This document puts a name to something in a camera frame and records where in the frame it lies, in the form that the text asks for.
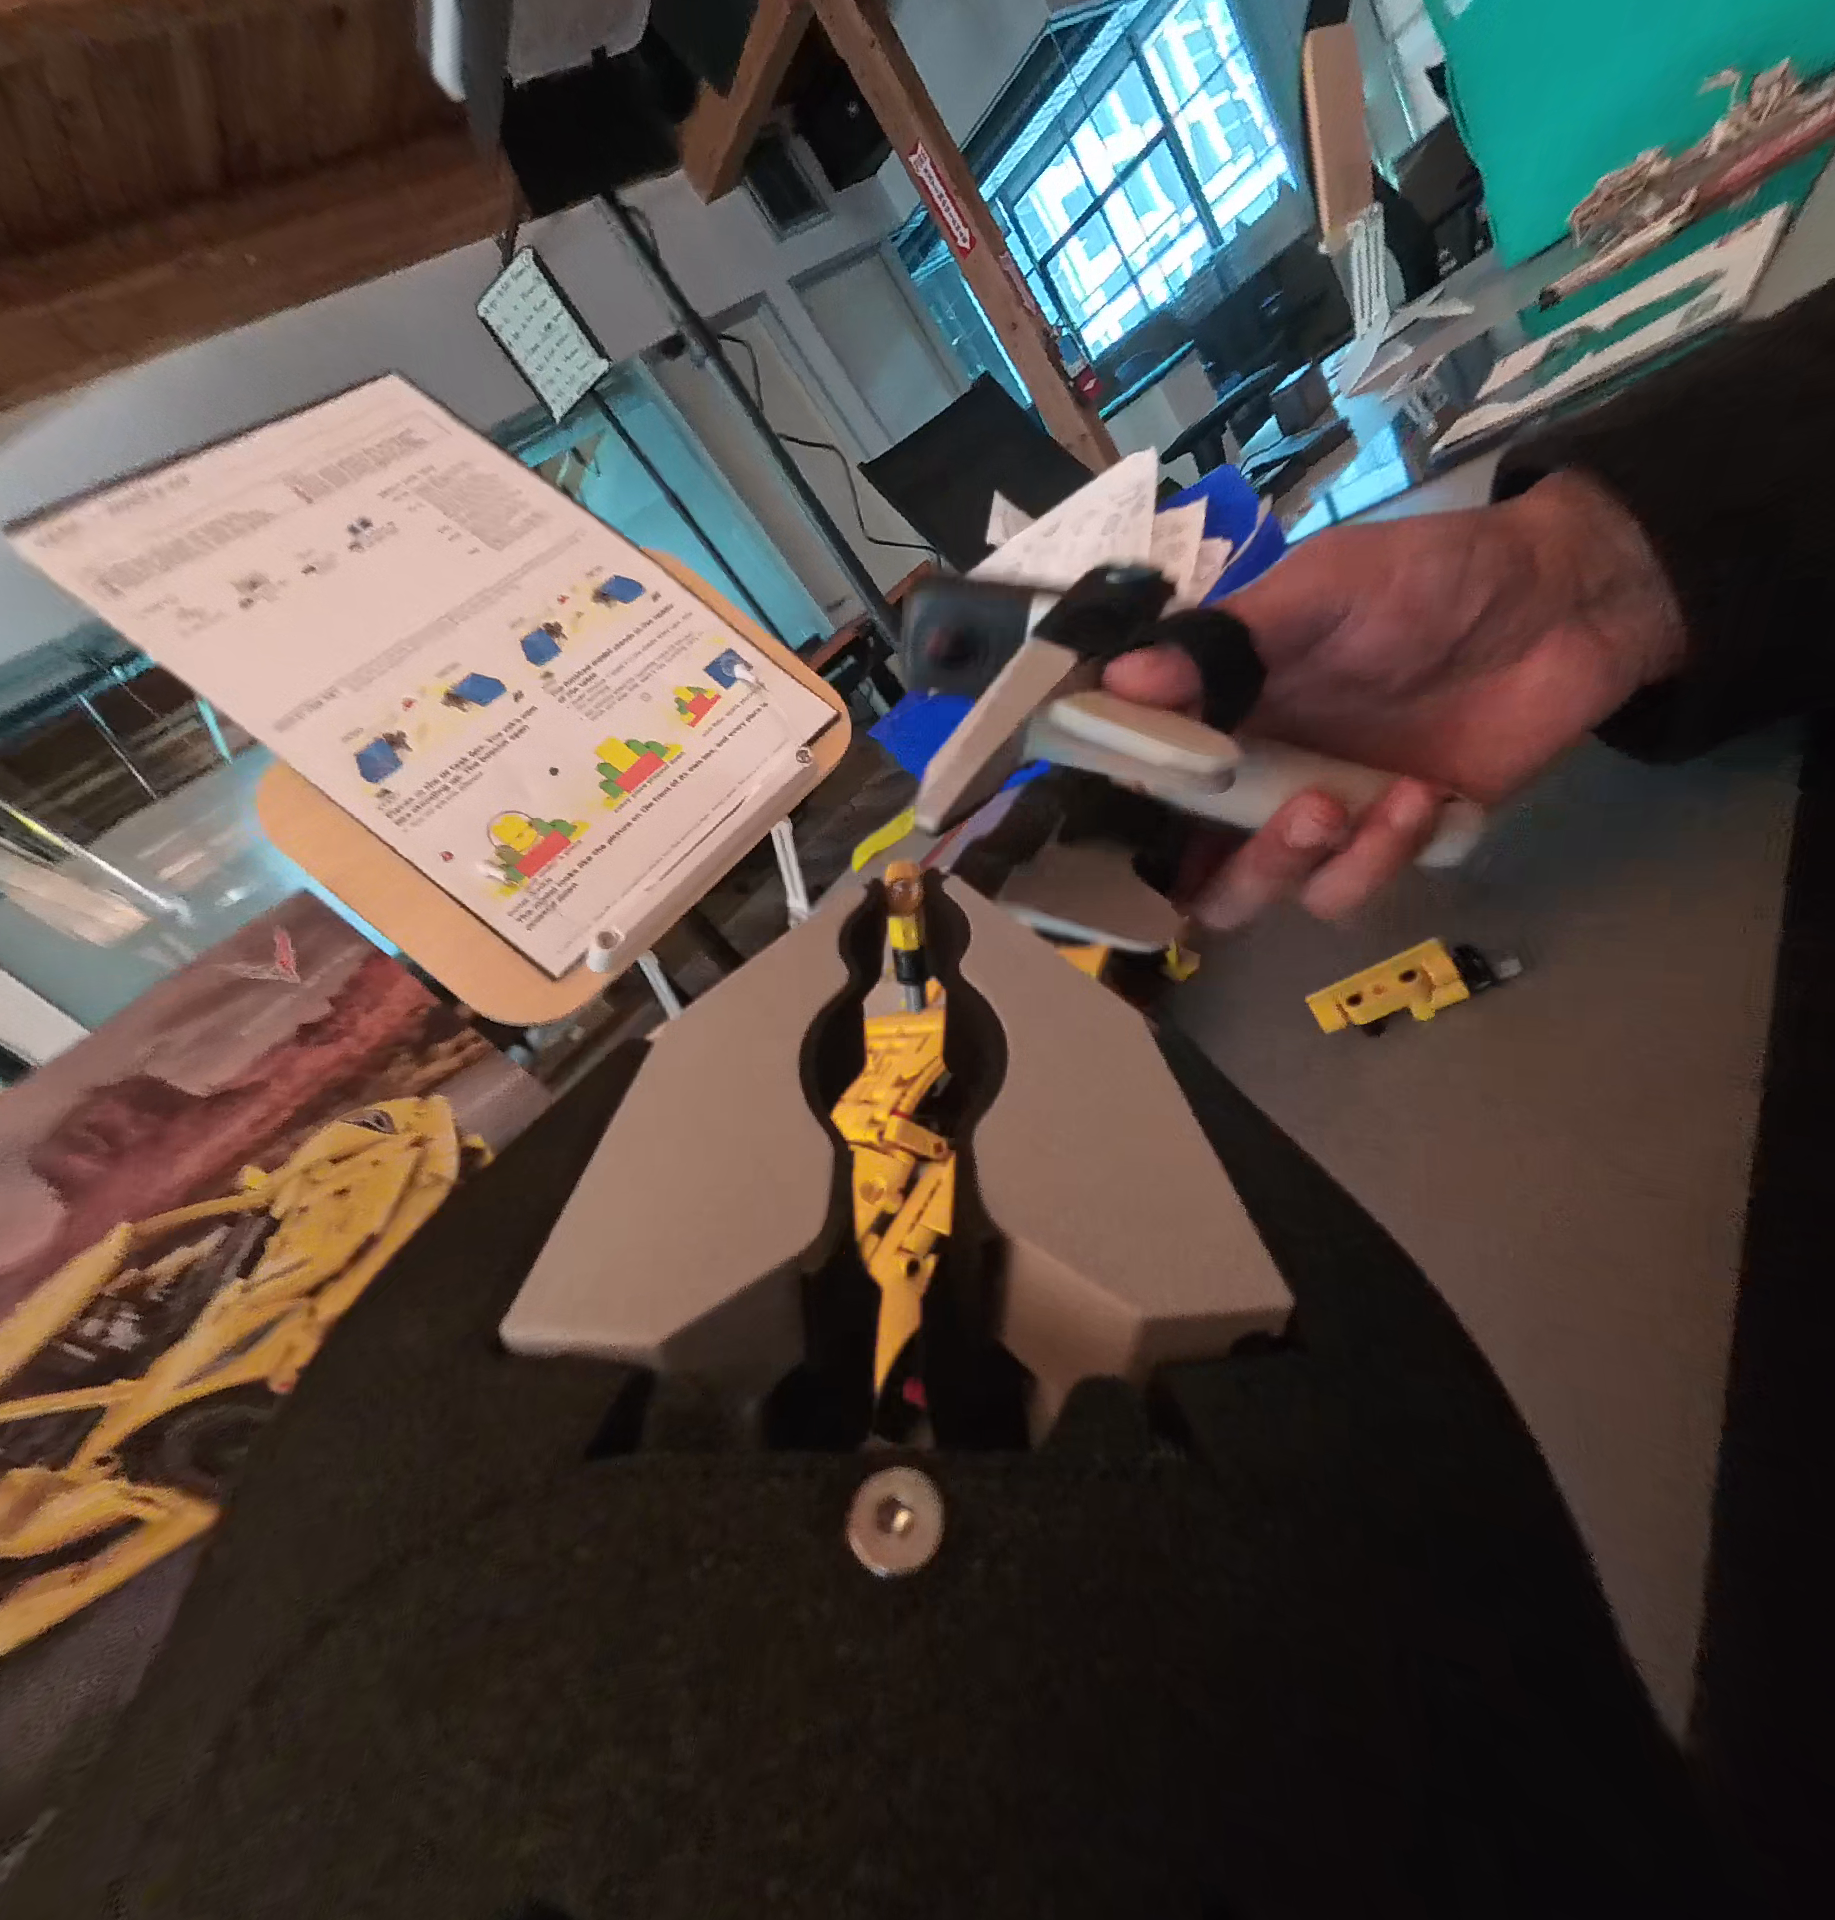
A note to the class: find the teal white printed board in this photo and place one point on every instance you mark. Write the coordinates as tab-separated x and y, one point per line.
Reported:
1609	322

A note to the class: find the wooden document stand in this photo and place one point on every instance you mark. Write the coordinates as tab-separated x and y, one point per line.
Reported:
392	915

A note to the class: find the grey desk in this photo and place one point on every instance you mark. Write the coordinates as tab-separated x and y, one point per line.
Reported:
1529	1202

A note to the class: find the laminated instruction sheet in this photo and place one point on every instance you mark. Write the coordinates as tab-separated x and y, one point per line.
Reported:
378	598

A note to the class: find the person's right hand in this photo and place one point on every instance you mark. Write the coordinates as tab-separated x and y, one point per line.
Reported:
1457	646

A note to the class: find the yellow brick car model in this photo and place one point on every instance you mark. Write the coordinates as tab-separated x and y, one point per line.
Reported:
894	1111

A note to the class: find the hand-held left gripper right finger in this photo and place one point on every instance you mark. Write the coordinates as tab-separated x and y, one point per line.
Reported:
1126	1186

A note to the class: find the hanging paper chart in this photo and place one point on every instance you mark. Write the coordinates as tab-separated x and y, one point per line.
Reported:
544	337

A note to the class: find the blue plastic bin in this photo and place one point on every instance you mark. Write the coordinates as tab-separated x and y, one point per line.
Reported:
1225	518

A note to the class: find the tan wooden model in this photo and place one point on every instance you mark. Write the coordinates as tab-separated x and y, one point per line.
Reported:
1682	179

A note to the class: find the green model box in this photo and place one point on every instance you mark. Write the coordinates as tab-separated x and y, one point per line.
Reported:
1545	90

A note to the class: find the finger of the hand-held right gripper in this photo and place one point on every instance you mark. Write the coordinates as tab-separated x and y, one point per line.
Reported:
992	738
1087	891

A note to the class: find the white papers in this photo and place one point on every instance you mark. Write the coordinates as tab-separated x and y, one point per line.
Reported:
1098	525

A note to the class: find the small yellow grey pin piece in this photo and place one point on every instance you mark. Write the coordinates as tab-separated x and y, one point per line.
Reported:
905	929

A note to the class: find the person's right forearm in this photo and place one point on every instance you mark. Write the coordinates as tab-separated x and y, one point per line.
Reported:
1758	525

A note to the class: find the black speaker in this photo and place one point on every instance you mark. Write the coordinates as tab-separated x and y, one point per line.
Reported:
585	141

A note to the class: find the car printed cardboard box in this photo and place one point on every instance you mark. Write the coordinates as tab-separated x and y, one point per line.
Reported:
180	1277

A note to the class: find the metal pole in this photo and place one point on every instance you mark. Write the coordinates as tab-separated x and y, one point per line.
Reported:
709	358

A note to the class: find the yellow beam with black pin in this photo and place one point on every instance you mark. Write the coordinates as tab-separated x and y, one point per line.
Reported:
1381	988

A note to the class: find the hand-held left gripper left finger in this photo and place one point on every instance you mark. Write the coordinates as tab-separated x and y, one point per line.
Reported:
691	1186

